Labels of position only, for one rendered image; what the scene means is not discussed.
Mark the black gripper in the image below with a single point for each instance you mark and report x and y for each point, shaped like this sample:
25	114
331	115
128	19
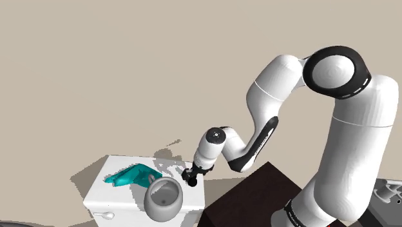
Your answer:
192	176

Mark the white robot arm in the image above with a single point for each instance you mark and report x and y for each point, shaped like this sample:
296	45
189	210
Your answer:
355	151

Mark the grey mug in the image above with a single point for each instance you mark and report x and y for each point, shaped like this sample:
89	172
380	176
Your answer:
163	210

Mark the teal curved flat object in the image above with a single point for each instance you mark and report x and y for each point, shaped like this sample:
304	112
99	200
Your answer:
132	174

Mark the dark brown robot stand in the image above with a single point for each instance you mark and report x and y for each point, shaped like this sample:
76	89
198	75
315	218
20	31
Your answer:
251	198

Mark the white toilet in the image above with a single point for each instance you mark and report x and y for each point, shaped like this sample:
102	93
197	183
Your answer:
116	198

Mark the grey sink with white tap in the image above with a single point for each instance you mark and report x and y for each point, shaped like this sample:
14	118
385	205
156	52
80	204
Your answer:
384	204

